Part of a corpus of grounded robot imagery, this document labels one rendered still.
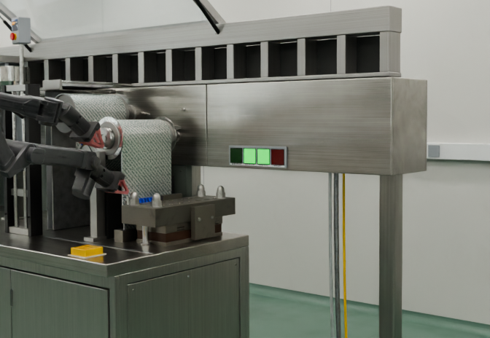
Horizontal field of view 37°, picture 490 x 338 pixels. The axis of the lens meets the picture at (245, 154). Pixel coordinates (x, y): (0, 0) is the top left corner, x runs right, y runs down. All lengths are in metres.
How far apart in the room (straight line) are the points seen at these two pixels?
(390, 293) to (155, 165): 0.92
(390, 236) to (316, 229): 2.79
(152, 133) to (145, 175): 0.15
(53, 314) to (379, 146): 1.15
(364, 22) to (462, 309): 2.83
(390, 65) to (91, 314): 1.17
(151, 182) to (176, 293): 0.44
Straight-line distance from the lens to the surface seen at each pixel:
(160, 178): 2.66
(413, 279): 4.94
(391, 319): 2.54
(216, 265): 2.54
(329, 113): 2.38
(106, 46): 3.10
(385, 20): 2.30
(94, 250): 2.31
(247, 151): 2.57
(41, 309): 2.52
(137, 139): 2.58
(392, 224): 2.47
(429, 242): 4.84
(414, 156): 2.41
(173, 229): 2.46
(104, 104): 2.81
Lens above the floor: 1.32
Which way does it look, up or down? 3 degrees down
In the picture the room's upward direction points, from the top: straight up
